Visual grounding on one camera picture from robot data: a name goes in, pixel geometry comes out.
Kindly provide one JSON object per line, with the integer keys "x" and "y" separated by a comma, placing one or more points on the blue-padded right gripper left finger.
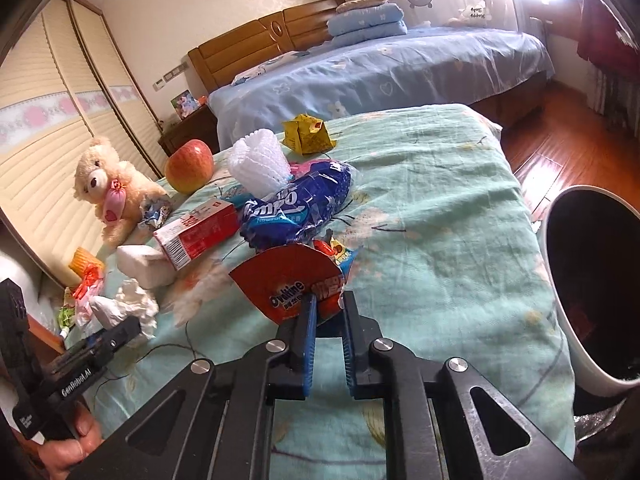
{"x": 296, "y": 366}

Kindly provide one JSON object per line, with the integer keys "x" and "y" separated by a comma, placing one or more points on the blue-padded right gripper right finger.
{"x": 358, "y": 333}

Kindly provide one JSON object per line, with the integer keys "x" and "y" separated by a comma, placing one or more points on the red Ovaltine snack wrapper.
{"x": 276, "y": 280}

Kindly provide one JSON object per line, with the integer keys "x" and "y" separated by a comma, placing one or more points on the blue Tempo tissue pack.
{"x": 301, "y": 209}

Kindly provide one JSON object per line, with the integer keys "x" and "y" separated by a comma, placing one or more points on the red white carton box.
{"x": 188, "y": 237}

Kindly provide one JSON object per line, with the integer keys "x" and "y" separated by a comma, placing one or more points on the white black trash bin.
{"x": 589, "y": 239}

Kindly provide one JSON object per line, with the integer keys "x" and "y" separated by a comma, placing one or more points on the person's left hand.
{"x": 59, "y": 456}

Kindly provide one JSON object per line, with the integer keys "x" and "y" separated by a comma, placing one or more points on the green snack pouch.
{"x": 66, "y": 313}

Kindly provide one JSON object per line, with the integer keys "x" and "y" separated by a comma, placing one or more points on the red pink plastic wrapper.
{"x": 91, "y": 285}

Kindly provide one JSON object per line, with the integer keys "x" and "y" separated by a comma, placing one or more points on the crumpled white tissue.
{"x": 130, "y": 299}

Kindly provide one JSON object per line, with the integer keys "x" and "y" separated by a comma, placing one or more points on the orange foam fruit net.
{"x": 84, "y": 261}

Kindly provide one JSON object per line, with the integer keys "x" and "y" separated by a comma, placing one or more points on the floral teal bed sheet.
{"x": 446, "y": 262}

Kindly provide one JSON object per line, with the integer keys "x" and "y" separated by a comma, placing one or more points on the white tissue pack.
{"x": 147, "y": 265}

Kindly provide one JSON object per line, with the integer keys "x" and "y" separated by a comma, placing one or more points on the white foam fruit net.
{"x": 257, "y": 162}

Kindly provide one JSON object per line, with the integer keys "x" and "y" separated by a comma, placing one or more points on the blue white crumpled wrapper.
{"x": 154, "y": 213}

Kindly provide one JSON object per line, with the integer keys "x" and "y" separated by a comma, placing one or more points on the yellow crumpled wrapper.
{"x": 307, "y": 135}

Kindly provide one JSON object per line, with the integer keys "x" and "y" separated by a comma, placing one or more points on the red yellow apple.
{"x": 190, "y": 167}

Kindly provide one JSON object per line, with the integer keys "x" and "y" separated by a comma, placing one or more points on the cream teddy bear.
{"x": 116, "y": 189}

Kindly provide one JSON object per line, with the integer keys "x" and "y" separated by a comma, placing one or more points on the dark wooden nightstand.
{"x": 200, "y": 125}

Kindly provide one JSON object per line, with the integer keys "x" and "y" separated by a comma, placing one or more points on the framed photo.
{"x": 185, "y": 104}

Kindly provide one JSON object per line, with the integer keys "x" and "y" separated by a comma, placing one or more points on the blue quilted bed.
{"x": 428, "y": 65}

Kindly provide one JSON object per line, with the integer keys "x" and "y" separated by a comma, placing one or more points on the wooden headboard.
{"x": 220, "y": 59}

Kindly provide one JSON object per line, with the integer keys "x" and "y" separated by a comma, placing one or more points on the blue folded pillows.
{"x": 356, "y": 21}

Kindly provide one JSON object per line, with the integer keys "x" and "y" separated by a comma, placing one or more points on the red hanging jacket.
{"x": 598, "y": 42}

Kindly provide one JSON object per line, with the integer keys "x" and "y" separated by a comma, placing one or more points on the grey bed guard rail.
{"x": 495, "y": 14}

